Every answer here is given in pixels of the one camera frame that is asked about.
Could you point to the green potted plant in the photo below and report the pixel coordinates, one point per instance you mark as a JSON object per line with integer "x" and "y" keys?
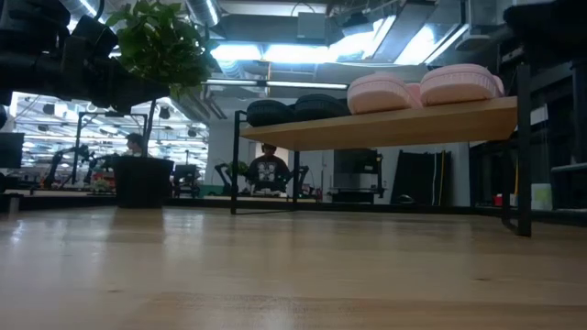
{"x": 160, "y": 46}

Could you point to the wooden shelf with black frame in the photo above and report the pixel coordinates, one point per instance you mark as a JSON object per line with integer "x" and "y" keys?
{"x": 390, "y": 126}

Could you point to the black flat screen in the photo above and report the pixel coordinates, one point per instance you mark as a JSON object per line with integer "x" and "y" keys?
{"x": 11, "y": 150}

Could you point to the black aluminium table frame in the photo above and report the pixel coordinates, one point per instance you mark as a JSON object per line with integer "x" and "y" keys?
{"x": 367, "y": 207}

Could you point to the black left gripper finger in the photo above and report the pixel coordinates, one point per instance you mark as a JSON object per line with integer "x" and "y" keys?
{"x": 137, "y": 94}

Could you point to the person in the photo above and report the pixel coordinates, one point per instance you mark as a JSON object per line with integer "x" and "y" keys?
{"x": 268, "y": 172}
{"x": 134, "y": 144}

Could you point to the black rubber slide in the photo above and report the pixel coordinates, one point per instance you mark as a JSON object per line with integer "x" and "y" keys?
{"x": 270, "y": 114}
{"x": 321, "y": 107}

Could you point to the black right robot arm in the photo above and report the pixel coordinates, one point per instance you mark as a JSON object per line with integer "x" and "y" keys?
{"x": 550, "y": 27}

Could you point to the ceiling light tube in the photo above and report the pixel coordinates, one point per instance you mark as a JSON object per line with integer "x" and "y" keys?
{"x": 284, "y": 84}

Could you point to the black background robot arm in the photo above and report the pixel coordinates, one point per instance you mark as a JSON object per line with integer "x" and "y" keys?
{"x": 59, "y": 165}

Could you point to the black equipment cart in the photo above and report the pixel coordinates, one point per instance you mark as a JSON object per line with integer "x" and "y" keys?
{"x": 357, "y": 176}

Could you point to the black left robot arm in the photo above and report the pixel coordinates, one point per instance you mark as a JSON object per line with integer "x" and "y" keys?
{"x": 27, "y": 73}

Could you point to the pink rubber slide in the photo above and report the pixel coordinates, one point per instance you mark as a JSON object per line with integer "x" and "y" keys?
{"x": 458, "y": 84}
{"x": 378, "y": 94}

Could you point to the green and white box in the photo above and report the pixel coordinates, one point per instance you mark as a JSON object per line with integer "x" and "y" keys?
{"x": 542, "y": 197}

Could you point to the black leaning panel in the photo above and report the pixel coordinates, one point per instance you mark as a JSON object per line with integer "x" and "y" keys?
{"x": 419, "y": 179}

